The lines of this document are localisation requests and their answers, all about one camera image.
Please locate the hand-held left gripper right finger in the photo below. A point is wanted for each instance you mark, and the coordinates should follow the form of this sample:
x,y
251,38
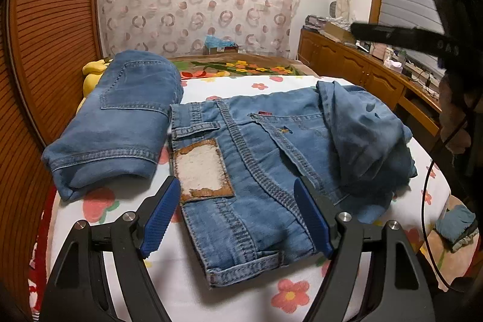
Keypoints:
x,y
313,220

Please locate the red floral cloth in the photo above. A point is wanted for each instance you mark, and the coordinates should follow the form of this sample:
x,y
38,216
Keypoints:
x,y
37,269

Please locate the light blue denim pants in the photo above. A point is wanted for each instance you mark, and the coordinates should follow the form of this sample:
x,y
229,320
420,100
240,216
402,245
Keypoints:
x,y
256,201

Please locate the brown louvered wardrobe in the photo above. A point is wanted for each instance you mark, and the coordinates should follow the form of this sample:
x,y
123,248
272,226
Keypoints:
x,y
56,24

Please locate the open cardboard box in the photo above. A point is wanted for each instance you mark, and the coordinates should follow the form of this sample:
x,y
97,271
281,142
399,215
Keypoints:
x,y
336,30

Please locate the yellow plush toy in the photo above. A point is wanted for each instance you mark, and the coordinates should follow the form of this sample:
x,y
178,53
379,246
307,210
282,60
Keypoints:
x,y
92,75

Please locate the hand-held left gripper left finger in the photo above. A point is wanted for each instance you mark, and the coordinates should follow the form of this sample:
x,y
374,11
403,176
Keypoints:
x,y
160,220

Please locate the denim cloth with frilled edge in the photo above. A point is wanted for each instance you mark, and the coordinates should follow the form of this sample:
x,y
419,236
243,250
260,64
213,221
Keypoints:
x,y
454,222

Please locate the white floral bedsheet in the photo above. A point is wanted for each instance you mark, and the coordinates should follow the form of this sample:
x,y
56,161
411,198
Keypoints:
x,y
181,269

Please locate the cardboard box with blue cloth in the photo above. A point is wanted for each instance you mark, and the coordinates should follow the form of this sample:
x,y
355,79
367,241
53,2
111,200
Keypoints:
x,y
220,46

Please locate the faded blue denim pants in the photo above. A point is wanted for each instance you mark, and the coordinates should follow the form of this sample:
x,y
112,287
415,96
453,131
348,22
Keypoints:
x,y
124,110

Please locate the wooden sideboard cabinet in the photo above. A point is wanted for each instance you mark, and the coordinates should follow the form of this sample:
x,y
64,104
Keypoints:
x,y
339,61

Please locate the person's right hand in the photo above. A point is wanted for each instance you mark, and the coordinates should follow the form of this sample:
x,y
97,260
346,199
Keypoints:
x,y
454,118

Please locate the pile of colourful bags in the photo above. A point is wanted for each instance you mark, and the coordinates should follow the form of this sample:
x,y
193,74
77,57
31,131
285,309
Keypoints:
x,y
316,22

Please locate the small round fan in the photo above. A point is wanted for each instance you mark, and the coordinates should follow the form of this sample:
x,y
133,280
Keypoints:
x,y
333,9

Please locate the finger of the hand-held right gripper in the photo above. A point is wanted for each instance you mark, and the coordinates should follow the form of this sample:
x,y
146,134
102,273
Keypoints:
x,y
396,32

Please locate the white tissue box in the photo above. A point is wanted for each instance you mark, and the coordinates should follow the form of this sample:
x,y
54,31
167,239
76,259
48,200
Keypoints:
x,y
394,64

